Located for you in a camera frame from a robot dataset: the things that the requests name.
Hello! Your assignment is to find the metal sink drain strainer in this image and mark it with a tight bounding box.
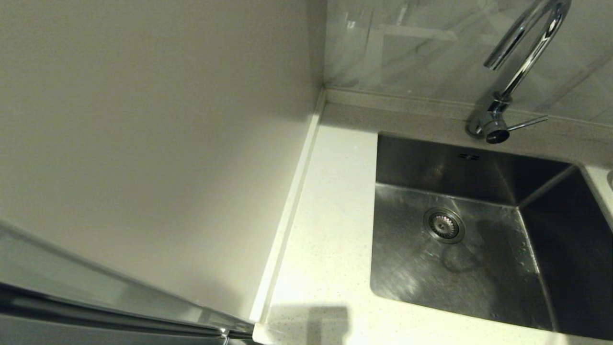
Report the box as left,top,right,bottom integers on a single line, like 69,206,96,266
423,207,466,245

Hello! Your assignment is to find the stainless steel sink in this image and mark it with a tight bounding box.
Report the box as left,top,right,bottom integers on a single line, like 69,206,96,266
370,133,613,340

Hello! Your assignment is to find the chrome gooseneck faucet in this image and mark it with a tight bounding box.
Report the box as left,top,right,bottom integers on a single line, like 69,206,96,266
466,0,572,144

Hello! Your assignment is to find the stainless steel refrigerator door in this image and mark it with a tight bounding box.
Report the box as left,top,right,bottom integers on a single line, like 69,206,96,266
0,220,257,345

